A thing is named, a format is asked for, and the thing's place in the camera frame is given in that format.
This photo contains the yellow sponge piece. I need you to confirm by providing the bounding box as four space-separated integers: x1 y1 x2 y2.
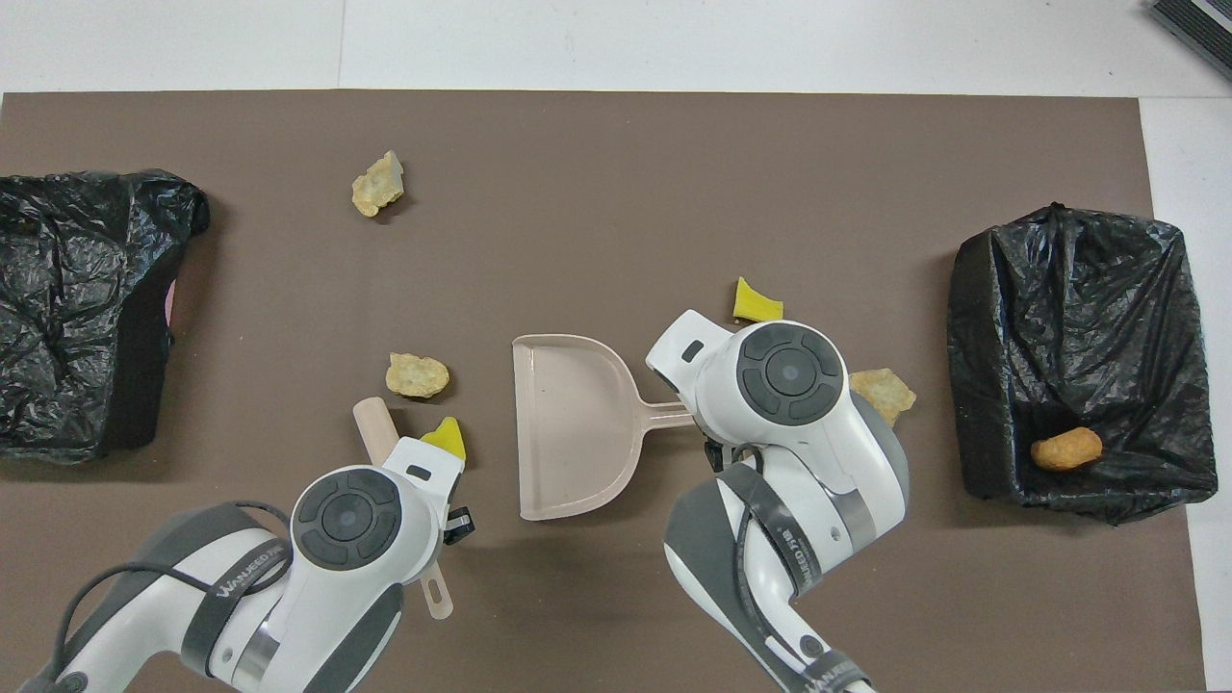
733 277 784 323
421 416 467 461

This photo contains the beige brush with black bristles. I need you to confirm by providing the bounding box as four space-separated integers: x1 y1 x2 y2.
353 398 454 621

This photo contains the beige plastic dustpan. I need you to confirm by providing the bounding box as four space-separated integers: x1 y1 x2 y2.
512 334 696 522

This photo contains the oval beige bread chunk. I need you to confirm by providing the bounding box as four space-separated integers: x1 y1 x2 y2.
386 353 450 399

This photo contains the black bag-lined bin with trash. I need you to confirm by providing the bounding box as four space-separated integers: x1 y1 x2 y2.
948 202 1221 526

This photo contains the empty black bag-lined trash bin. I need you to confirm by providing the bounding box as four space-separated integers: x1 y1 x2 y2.
0 170 211 466

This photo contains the brown table mat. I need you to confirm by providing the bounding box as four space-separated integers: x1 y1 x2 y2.
0 90 1209 693

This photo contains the orange-brown bread nugget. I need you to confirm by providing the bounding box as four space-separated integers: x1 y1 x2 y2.
1031 426 1104 472

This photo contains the dark grey ribbed device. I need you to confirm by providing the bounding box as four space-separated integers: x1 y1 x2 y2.
1145 0 1232 83

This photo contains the left arm gripper cable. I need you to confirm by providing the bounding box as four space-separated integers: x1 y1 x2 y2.
48 499 295 680

